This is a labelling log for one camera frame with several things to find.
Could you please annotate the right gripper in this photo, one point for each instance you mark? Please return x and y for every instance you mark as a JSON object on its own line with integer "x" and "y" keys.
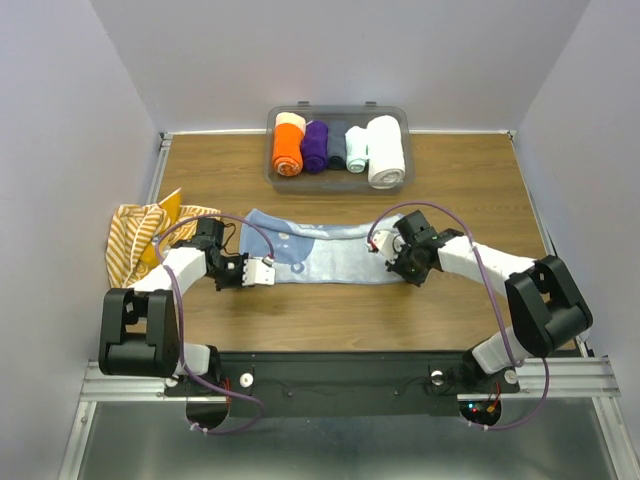
{"x": 394, "y": 265}

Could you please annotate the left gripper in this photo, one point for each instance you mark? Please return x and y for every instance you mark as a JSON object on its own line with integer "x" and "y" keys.
{"x": 238, "y": 282}

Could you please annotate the light blue towel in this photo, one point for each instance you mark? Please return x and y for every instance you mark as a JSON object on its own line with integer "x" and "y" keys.
{"x": 315, "y": 253}

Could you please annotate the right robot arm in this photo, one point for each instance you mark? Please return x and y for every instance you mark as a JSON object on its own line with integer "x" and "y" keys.
{"x": 545, "y": 304}

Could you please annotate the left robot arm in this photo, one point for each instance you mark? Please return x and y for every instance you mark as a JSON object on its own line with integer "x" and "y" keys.
{"x": 139, "y": 331}

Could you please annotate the white rolled towel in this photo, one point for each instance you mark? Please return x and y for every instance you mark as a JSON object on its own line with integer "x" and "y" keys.
{"x": 386, "y": 160}

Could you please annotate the yellow striped towel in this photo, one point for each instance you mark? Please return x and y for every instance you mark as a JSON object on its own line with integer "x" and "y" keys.
{"x": 130, "y": 251}

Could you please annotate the dark grey rolled towel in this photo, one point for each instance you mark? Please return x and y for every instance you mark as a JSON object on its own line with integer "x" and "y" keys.
{"x": 336, "y": 144}

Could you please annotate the orange rolled towel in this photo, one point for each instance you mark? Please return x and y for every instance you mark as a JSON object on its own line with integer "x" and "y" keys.
{"x": 289, "y": 131}

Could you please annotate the mint rolled towel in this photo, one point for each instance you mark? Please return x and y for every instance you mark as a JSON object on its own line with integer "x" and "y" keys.
{"x": 356, "y": 149}

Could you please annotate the clear plastic bin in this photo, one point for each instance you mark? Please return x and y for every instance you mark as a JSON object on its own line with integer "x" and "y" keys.
{"x": 337, "y": 181}

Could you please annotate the purple rolled towel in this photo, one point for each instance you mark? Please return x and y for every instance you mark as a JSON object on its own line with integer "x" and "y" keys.
{"x": 314, "y": 147}

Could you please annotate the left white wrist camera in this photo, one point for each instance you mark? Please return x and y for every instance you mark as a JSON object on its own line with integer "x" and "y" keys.
{"x": 258, "y": 271}

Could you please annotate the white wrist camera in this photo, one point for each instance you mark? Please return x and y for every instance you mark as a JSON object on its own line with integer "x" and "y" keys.
{"x": 388, "y": 243}
{"x": 258, "y": 271}

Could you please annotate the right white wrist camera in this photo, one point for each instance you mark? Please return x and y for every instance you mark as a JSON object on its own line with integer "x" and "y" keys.
{"x": 388, "y": 243}

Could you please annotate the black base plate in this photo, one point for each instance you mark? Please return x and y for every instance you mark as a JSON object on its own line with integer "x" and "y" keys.
{"x": 350, "y": 384}

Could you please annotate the aluminium frame rail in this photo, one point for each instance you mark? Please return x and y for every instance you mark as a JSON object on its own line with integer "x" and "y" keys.
{"x": 126, "y": 429}

